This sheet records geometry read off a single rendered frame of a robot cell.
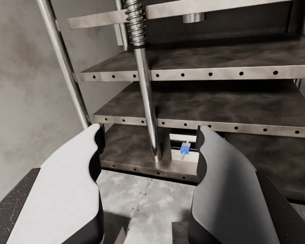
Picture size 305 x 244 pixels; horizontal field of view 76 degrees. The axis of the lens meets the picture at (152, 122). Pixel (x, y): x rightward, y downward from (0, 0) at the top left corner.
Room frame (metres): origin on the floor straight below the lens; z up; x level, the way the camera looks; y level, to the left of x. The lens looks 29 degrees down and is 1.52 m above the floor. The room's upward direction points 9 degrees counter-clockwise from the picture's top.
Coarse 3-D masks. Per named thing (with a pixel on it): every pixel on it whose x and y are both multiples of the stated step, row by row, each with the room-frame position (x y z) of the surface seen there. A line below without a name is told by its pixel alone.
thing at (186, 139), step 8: (176, 128) 0.89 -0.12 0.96; (176, 136) 0.83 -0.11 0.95; (184, 136) 0.81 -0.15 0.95; (192, 136) 0.80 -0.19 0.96; (224, 136) 0.75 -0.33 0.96; (176, 144) 0.83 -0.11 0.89; (184, 144) 0.81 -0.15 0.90; (192, 144) 0.80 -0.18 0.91; (176, 152) 0.83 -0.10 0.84; (192, 152) 0.80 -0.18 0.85; (184, 160) 0.82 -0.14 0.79; (192, 160) 0.80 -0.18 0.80
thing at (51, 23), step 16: (48, 0) 1.01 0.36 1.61; (48, 16) 0.99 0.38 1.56; (304, 16) 1.17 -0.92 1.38; (48, 32) 0.99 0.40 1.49; (304, 32) 1.15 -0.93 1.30; (64, 48) 1.01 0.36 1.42; (128, 48) 1.61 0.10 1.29; (64, 64) 0.99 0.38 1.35; (64, 80) 1.00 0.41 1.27; (80, 96) 1.01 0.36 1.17; (80, 112) 0.99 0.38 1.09
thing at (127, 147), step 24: (120, 144) 1.07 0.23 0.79; (144, 144) 1.03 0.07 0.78; (168, 144) 0.99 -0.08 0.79; (240, 144) 0.89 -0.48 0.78; (264, 144) 0.86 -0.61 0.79; (288, 144) 0.83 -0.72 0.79; (120, 168) 0.88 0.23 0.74; (144, 168) 0.82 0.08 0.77; (168, 168) 0.78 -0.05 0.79; (192, 168) 0.75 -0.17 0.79; (264, 168) 0.68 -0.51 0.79; (288, 168) 0.66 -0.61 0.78; (288, 192) 0.54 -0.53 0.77
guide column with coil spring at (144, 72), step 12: (132, 0) 0.84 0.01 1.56; (132, 12) 0.85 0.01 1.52; (144, 36) 0.86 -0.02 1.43; (144, 48) 0.85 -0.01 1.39; (144, 60) 0.85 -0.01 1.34; (144, 72) 0.84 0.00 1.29; (144, 84) 0.84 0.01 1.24; (144, 96) 0.85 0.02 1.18; (144, 108) 0.86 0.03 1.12; (156, 120) 0.87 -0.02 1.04; (156, 132) 0.85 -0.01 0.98; (156, 144) 0.85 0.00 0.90; (156, 156) 0.84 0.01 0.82
